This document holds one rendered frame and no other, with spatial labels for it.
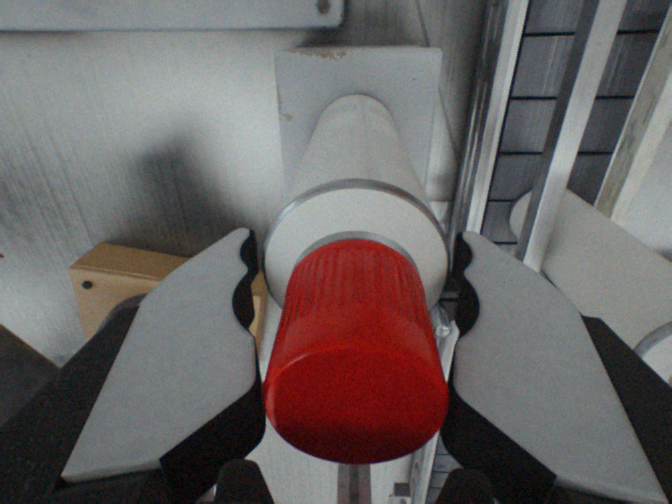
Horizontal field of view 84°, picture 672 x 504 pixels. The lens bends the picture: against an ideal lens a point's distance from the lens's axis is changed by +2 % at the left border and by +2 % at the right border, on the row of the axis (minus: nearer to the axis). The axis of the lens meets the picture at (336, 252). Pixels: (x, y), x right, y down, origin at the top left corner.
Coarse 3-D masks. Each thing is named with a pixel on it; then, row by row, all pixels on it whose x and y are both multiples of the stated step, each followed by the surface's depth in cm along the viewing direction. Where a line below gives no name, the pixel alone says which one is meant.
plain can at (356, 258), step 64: (320, 128) 17; (384, 128) 16; (320, 192) 9; (384, 192) 9; (320, 256) 8; (384, 256) 8; (448, 256) 10; (320, 320) 6; (384, 320) 6; (320, 384) 6; (384, 384) 6; (320, 448) 7; (384, 448) 7
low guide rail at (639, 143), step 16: (656, 64) 23; (656, 80) 23; (640, 96) 24; (656, 96) 23; (640, 112) 24; (656, 112) 23; (640, 128) 24; (656, 128) 24; (624, 144) 25; (640, 144) 24; (656, 144) 24; (624, 160) 25; (640, 160) 25; (608, 176) 27; (624, 176) 25; (640, 176) 25; (608, 192) 27; (624, 192) 26; (608, 208) 27; (624, 208) 26; (624, 224) 27
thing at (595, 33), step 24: (600, 0) 17; (624, 0) 17; (600, 24) 17; (576, 48) 18; (600, 48) 18; (576, 72) 18; (600, 72) 18; (576, 96) 19; (552, 120) 20; (576, 120) 19; (552, 144) 20; (576, 144) 20; (552, 168) 20; (552, 192) 21; (528, 216) 23; (552, 216) 22; (528, 240) 23; (528, 264) 23
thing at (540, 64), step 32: (544, 0) 23; (576, 0) 23; (640, 0) 23; (544, 32) 24; (640, 32) 25; (544, 64) 25; (608, 64) 25; (640, 64) 25; (512, 96) 26; (544, 96) 26; (608, 96) 26; (512, 128) 27; (544, 128) 27; (608, 128) 27; (512, 160) 28; (576, 160) 28; (608, 160) 28; (512, 192) 30; (576, 192) 29
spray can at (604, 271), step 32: (512, 224) 30; (576, 224) 23; (608, 224) 23; (544, 256) 25; (576, 256) 22; (608, 256) 20; (640, 256) 19; (576, 288) 21; (608, 288) 19; (640, 288) 18; (608, 320) 19; (640, 320) 17; (640, 352) 17
